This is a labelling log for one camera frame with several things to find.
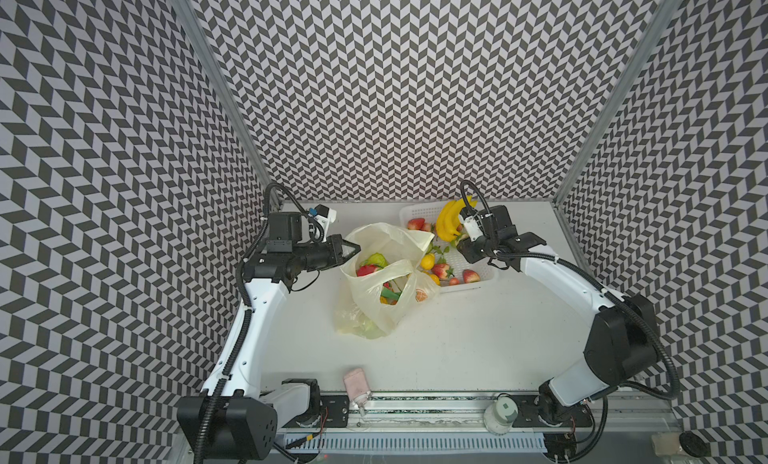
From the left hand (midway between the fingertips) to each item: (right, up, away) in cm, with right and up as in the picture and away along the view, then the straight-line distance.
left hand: (360, 250), depth 71 cm
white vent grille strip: (+15, -45, -2) cm, 48 cm away
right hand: (+29, -1, +16) cm, 33 cm away
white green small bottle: (+31, -35, -8) cm, 48 cm away
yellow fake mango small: (+19, -6, +24) cm, 31 cm away
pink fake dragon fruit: (-1, -7, +17) cm, 19 cm away
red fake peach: (+17, +7, +33) cm, 37 cm away
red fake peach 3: (+26, -11, +20) cm, 35 cm away
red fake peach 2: (+23, -8, +23) cm, 33 cm away
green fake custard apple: (+2, -5, +23) cm, 24 cm away
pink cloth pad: (-1, -32, -1) cm, 32 cm away
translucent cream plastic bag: (+6, -6, -8) cm, 12 cm away
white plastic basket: (+24, -5, +28) cm, 37 cm away
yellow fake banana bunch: (+25, +8, +23) cm, 34 cm away
